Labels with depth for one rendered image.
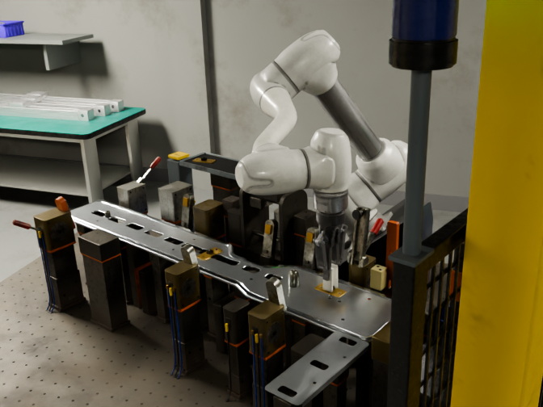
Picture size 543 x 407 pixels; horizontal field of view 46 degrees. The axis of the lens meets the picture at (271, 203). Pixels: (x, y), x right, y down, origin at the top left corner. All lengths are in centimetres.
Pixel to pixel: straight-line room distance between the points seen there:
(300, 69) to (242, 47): 310
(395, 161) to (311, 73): 54
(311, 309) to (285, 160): 43
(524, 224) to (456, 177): 414
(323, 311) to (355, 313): 9
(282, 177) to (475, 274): 75
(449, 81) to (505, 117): 399
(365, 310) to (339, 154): 44
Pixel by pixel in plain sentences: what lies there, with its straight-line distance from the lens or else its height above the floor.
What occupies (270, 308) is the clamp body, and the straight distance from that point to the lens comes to 166.
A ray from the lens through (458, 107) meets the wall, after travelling 483.
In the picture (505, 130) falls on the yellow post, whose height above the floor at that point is 169.
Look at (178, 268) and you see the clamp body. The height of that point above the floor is 105.
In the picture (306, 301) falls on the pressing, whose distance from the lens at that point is 178.
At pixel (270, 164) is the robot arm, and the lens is 153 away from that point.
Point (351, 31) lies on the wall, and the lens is 486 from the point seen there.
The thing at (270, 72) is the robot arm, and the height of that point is 154.
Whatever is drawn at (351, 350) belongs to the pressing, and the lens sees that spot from 159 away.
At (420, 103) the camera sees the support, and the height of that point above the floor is 174.
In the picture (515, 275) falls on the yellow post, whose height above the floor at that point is 151.
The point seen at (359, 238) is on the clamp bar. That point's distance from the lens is 185.
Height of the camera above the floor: 190
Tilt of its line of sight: 22 degrees down
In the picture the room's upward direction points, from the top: 2 degrees counter-clockwise
